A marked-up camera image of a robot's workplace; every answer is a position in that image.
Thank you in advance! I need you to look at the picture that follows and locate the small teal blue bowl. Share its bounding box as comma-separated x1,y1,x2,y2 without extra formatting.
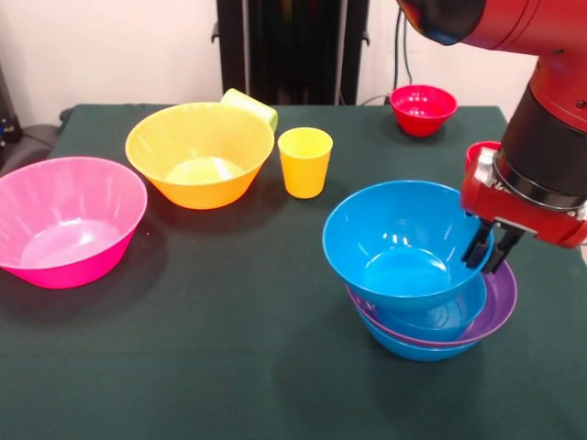
371,273,489,344

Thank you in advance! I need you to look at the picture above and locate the large orange plastic bowl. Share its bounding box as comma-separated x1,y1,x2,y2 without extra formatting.
125,102,276,211

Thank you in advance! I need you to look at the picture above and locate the dark green tablecloth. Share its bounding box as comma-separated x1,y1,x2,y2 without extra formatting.
0,103,587,440

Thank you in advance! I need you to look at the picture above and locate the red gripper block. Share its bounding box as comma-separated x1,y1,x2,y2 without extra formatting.
460,148,587,276

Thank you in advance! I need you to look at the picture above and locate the small red plastic bowl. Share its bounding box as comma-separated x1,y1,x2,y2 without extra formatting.
389,83,459,138

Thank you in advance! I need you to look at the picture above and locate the red plastic cup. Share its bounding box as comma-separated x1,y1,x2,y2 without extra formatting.
465,140,503,174

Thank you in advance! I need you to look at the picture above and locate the yellow plastic cup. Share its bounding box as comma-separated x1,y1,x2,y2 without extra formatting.
277,126,334,200

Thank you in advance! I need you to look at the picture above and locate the blue plastic bowl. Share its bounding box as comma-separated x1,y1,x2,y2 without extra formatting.
360,314,487,363
322,180,496,314

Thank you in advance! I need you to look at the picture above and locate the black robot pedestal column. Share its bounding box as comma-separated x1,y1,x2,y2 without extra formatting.
210,0,371,107

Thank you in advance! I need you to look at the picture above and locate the green plastic cup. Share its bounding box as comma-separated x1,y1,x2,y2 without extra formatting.
220,87,280,133

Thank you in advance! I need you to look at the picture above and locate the large pink plastic bowl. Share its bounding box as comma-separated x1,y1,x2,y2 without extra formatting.
0,156,149,290

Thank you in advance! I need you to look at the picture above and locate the black computer tower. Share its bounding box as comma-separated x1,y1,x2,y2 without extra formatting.
0,63,24,149

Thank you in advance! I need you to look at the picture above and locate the purple plastic bowl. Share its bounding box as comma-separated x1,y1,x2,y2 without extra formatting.
344,260,519,348

